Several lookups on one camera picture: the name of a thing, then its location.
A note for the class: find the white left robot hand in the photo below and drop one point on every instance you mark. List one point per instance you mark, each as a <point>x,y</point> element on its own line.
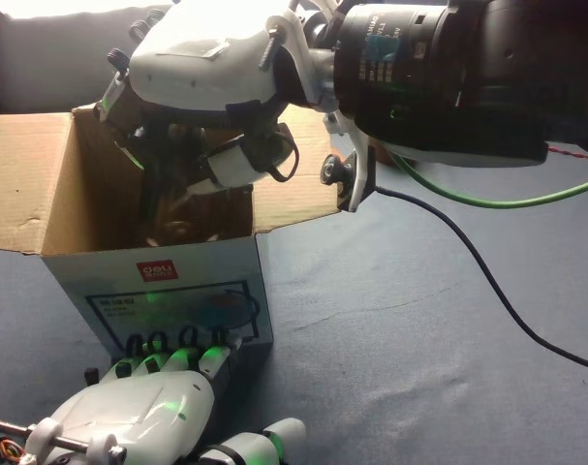
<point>143,412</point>

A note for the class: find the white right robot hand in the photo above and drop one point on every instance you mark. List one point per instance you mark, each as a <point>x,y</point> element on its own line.
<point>201,72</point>

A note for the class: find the wrist camera with fisheye lens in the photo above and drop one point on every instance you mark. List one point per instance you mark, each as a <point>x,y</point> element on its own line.
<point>333,169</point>

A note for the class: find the dark brown round object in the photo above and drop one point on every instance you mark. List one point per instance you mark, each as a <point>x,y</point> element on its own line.
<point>160,203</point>

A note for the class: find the open cardboard box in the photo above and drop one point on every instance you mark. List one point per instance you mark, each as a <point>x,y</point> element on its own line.
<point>80,194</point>

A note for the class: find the blue-grey table cloth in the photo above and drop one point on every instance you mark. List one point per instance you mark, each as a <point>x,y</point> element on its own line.
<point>419,339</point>

